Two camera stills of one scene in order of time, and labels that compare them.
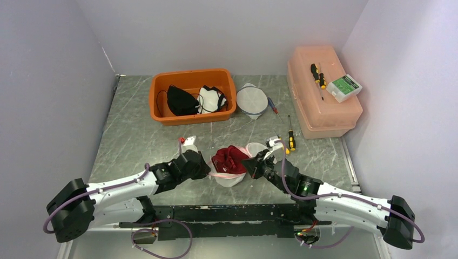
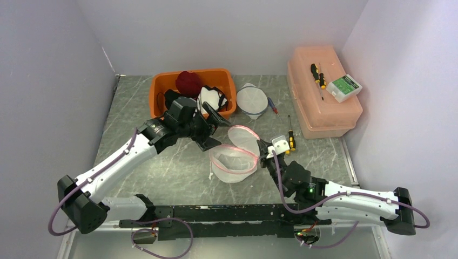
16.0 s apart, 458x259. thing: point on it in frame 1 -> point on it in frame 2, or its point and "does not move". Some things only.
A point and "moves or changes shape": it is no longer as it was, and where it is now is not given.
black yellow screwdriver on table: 292,144 does not move
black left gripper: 202,170 -> 204,141
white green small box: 343,87 does not move
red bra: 229,160 -> 188,84
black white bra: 210,99 does not move
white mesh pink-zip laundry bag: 230,180 moves or changes shape
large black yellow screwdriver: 314,70 does not move
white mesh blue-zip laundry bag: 252,100 does not move
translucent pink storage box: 320,119 does not move
